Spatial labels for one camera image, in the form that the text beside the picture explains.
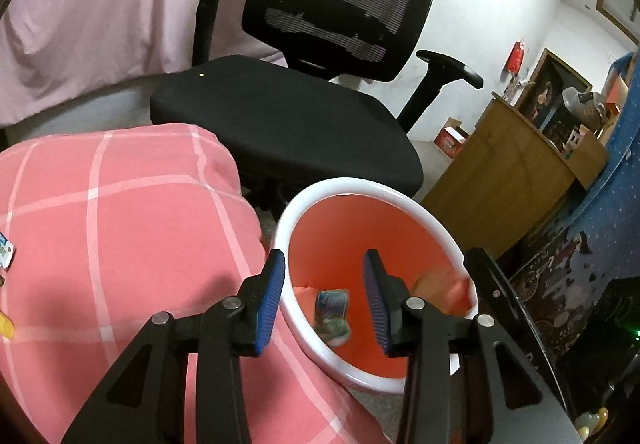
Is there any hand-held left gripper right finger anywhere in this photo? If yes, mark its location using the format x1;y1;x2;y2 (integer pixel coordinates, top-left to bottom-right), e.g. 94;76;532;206
362;249;583;444

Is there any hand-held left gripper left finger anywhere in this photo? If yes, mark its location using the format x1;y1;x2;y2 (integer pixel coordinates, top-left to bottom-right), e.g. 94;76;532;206
60;249;287;444

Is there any pink bin with white rim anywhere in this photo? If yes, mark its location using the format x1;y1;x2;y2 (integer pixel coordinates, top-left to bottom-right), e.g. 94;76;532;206
272;178;481;394

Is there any crumpled printed wrapper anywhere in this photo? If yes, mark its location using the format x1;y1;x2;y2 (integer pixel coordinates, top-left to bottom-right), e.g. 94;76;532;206
314;290;351;350

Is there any wooden cabinet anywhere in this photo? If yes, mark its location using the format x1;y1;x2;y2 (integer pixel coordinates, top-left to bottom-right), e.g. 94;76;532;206
420;94;608;259

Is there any blue star-print cloth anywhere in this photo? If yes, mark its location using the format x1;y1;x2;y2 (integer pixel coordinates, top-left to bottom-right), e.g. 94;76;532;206
510;51;640;360

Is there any red cardboard box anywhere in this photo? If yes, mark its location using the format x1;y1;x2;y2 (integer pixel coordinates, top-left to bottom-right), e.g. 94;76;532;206
434;118;471;159

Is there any pink checkered blanket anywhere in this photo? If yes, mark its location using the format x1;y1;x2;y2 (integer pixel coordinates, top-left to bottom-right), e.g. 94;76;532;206
0;123;393;444

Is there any pale yellow rounded object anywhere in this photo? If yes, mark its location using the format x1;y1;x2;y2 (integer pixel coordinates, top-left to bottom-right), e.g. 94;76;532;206
575;406;609;442

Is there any black mesh office chair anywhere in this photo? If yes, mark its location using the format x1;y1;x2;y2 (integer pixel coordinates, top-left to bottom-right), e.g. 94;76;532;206
150;0;485;215

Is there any framed dark picture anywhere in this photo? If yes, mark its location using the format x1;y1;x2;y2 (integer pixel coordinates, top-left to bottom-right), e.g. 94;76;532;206
515;48;593;135

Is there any grey metal pot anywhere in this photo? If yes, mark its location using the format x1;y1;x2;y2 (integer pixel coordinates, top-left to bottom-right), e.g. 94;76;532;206
562;86;606;125

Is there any red hanging ornament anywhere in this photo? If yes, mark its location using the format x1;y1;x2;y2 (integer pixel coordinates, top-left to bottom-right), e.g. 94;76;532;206
506;40;526;73

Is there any small white printed packet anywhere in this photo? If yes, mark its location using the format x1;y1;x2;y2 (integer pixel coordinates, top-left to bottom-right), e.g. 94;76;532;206
0;234;17;272

